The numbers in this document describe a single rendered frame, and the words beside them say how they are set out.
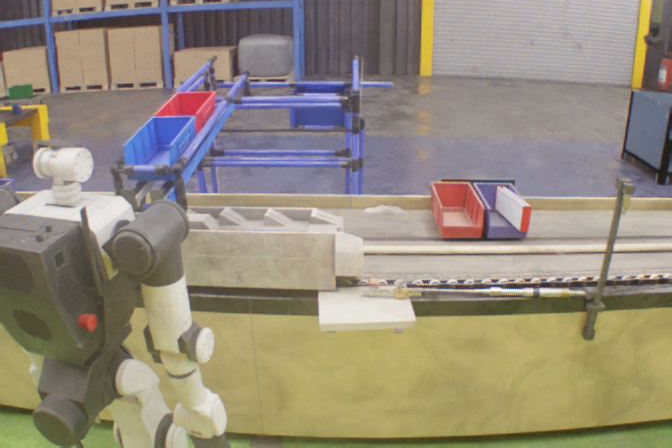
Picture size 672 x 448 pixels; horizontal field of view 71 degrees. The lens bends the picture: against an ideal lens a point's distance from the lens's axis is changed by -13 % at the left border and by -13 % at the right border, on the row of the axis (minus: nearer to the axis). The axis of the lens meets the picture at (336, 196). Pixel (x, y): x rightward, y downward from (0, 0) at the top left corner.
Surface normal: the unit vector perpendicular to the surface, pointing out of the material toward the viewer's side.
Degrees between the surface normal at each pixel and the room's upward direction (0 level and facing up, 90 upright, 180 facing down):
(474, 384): 90
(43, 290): 90
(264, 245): 80
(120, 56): 90
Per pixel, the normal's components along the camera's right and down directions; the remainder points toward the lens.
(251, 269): -0.03, 0.20
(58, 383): -0.14, -0.40
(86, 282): 0.98, 0.07
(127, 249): -0.19, 0.36
